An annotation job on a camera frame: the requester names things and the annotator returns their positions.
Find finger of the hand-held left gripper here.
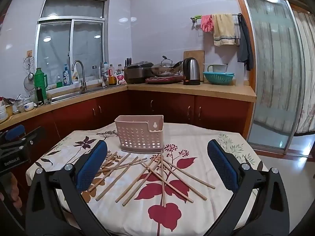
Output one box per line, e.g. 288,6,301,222
0,125,26,144
13,126,46,151

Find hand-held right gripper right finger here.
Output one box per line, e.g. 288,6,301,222
204,139,291,236

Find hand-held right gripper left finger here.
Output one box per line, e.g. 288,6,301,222
25,140,111,236

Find pink perforated utensil basket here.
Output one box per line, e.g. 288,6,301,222
114,115,164,153

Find pile of wooden chopsticks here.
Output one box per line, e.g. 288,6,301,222
87,150,216,208

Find person's left hand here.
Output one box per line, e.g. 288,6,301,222
0,172,23,210

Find black flask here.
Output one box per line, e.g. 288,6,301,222
36,87,45,105

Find hanging metal strainer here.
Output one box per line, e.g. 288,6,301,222
23,53,35,92

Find green thermos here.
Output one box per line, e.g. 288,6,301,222
34,67,48,104

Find stainless steel sink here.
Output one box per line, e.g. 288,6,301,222
49,86,112,104

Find blue dish soap bottle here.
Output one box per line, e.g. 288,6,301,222
63,64,71,86

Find floral tablecloth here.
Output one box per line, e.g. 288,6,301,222
26,122,269,236

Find tall chrome faucet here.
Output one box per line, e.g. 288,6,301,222
72,60,87,93

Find red-brown kitchen cabinets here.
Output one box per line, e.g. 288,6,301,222
0,90,254,195

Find beige kitchen countertop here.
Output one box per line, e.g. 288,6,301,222
0,82,257,131

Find small chrome tap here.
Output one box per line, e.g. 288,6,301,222
99,63,107,87

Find teal plastic colander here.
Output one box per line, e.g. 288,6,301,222
202,72,235,85

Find cooking oil bottle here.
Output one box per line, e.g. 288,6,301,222
108,65,116,85

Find white plastic container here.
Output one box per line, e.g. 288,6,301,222
235,63,247,87

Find steel electric kettle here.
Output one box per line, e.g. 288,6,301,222
182,57,201,86

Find dark rice cooker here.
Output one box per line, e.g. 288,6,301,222
124,61,154,84

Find red induction cooker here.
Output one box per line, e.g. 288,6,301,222
145,75,184,85

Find wooden framed sliding glass door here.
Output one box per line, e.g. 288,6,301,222
231,0,315,157

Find steel wok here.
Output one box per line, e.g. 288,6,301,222
151,56,183,77

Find wooden cutting board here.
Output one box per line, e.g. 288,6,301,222
183,50,205,81

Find floral sheer curtain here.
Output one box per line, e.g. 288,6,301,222
292,10,315,135

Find dark grey cloth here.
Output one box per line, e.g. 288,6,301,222
237,15,254,71

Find white checked cloth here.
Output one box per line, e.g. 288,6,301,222
234,17,241,47

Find beige striped towel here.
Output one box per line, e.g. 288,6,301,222
212,14,237,47

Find pink rubber gloves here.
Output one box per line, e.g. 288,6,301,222
200,15,215,32

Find aluminium frame window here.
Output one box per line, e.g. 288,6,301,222
34,0,110,84

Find white bowl with green handle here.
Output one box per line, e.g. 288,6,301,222
203,63,228,73

